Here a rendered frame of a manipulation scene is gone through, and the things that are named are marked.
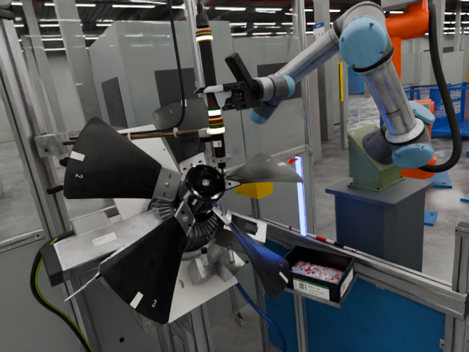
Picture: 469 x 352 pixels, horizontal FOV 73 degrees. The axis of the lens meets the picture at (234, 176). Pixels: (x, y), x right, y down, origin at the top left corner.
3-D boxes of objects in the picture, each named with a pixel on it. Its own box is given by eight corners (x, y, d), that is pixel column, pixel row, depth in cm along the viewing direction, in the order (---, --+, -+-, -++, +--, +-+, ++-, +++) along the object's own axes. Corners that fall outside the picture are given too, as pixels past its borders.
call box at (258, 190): (235, 195, 151) (232, 174, 148) (250, 190, 156) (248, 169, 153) (257, 202, 138) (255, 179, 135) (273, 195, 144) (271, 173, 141)
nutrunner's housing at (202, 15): (213, 170, 95) (190, 3, 83) (218, 166, 99) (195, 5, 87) (226, 169, 94) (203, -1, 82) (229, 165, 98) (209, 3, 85)
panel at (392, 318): (268, 343, 171) (255, 232, 153) (270, 341, 172) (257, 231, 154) (437, 475, 107) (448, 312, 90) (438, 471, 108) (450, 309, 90)
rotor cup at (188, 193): (159, 198, 93) (169, 176, 83) (192, 174, 103) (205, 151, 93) (193, 234, 92) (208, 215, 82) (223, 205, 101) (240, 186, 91)
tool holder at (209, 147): (199, 163, 94) (195, 131, 92) (208, 158, 101) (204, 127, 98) (228, 162, 92) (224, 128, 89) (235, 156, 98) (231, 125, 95)
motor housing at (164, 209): (163, 266, 99) (174, 253, 89) (134, 204, 106) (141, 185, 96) (222, 239, 112) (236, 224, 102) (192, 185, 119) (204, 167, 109)
